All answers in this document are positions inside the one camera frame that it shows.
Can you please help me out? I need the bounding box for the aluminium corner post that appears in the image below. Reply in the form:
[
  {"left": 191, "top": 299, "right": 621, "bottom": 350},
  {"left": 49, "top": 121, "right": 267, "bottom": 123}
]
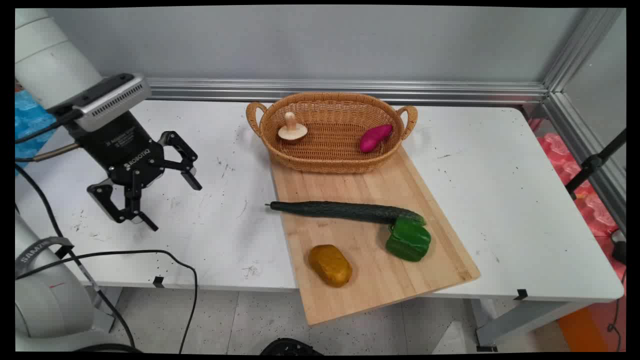
[{"left": 542, "top": 7, "right": 624, "bottom": 94}]

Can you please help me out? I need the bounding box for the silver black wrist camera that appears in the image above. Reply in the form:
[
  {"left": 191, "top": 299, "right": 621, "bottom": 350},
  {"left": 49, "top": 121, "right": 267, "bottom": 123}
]
[{"left": 46, "top": 73, "right": 153, "bottom": 133}]

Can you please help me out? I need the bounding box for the thin black floor cable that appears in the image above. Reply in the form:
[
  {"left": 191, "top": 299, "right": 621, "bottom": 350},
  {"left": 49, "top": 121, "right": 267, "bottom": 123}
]
[{"left": 606, "top": 270, "right": 627, "bottom": 352}]

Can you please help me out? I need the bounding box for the orange floor mat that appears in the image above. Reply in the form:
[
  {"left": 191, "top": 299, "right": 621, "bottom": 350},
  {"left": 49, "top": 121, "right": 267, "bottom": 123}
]
[{"left": 556, "top": 305, "right": 612, "bottom": 353}]

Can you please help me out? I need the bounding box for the grey table leg frame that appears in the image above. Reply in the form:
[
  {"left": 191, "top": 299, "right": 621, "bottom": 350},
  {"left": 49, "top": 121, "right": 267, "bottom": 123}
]
[{"left": 469, "top": 298, "right": 597, "bottom": 352}]

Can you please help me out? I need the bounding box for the round black floor object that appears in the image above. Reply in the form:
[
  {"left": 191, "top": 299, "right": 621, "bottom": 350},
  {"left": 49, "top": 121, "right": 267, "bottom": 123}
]
[{"left": 260, "top": 337, "right": 324, "bottom": 356}]

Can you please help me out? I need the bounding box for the black printed velcro strap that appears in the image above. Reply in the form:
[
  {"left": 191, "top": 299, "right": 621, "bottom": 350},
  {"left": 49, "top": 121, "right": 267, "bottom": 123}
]
[{"left": 15, "top": 236, "right": 75, "bottom": 279}]

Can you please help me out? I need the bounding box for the yellow-brown potato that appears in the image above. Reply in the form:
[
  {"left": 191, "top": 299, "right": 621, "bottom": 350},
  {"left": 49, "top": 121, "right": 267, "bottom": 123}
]
[{"left": 307, "top": 244, "right": 353, "bottom": 288}]

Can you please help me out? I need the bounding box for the horizontal aluminium back rail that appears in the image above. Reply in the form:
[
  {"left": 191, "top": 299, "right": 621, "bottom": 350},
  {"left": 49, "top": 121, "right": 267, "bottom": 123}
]
[{"left": 146, "top": 77, "right": 549, "bottom": 105}]

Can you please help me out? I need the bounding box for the green bell pepper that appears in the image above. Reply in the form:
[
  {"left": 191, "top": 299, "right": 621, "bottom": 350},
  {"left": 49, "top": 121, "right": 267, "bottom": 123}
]
[{"left": 385, "top": 217, "right": 432, "bottom": 263}]

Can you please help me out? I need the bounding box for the red foam mat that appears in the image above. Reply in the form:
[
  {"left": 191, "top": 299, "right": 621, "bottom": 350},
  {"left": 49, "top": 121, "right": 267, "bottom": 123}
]
[{"left": 529, "top": 117, "right": 627, "bottom": 281}]

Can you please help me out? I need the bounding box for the thick black labelled cable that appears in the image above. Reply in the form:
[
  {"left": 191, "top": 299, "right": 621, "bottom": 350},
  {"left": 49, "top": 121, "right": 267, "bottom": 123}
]
[{"left": 15, "top": 164, "right": 138, "bottom": 351}]

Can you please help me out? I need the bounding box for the wooden cutting board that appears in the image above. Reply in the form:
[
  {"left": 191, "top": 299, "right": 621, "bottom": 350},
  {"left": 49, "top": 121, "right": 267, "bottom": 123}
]
[{"left": 269, "top": 145, "right": 482, "bottom": 327}]

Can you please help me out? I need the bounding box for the beige mushroom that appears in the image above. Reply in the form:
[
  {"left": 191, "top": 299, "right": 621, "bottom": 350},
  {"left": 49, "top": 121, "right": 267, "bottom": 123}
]
[{"left": 277, "top": 111, "right": 309, "bottom": 142}]

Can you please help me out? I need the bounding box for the aluminium side rail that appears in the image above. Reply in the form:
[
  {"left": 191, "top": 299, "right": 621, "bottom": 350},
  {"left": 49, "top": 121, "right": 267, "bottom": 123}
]
[{"left": 541, "top": 92, "right": 627, "bottom": 233}]

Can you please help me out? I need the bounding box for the small black device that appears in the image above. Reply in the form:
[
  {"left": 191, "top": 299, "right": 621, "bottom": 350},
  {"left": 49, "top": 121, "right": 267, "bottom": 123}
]
[{"left": 611, "top": 229, "right": 627, "bottom": 266}]

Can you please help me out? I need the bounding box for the thin black looping cable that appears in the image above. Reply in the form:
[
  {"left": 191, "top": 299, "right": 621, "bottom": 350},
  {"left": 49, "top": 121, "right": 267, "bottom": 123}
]
[{"left": 15, "top": 249, "right": 199, "bottom": 354}]

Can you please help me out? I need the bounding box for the purple sweet potato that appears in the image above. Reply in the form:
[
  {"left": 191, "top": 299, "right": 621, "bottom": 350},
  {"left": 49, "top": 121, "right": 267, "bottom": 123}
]
[{"left": 359, "top": 124, "right": 394, "bottom": 154}]

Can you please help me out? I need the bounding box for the woven wicker basket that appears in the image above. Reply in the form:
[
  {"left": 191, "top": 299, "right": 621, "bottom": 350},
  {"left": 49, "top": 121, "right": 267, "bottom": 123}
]
[{"left": 245, "top": 91, "right": 419, "bottom": 175}]

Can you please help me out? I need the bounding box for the grey table leg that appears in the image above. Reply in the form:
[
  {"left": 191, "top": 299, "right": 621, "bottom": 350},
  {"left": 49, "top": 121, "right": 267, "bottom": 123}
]
[{"left": 89, "top": 286, "right": 124, "bottom": 334}]

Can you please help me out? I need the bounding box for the black camera cable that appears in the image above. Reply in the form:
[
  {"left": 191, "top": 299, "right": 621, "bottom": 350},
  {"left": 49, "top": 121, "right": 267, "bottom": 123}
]
[{"left": 15, "top": 111, "right": 84, "bottom": 145}]

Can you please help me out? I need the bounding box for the black tripod stand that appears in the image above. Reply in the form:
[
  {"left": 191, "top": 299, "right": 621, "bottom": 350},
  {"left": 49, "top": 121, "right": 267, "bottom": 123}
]
[{"left": 565, "top": 129, "right": 627, "bottom": 200}]

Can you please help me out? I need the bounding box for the blue foam mat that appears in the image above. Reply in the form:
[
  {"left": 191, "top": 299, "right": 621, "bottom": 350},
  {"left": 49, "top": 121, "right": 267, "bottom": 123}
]
[{"left": 15, "top": 89, "right": 57, "bottom": 171}]

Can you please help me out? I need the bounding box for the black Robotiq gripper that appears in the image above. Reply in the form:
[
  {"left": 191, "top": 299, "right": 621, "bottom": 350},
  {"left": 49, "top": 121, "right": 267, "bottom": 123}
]
[{"left": 66, "top": 110, "right": 204, "bottom": 232}]

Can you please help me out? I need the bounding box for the dark green cucumber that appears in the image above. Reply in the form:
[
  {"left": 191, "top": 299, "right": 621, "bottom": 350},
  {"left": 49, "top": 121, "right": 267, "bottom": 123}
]
[{"left": 265, "top": 200, "right": 427, "bottom": 227}]

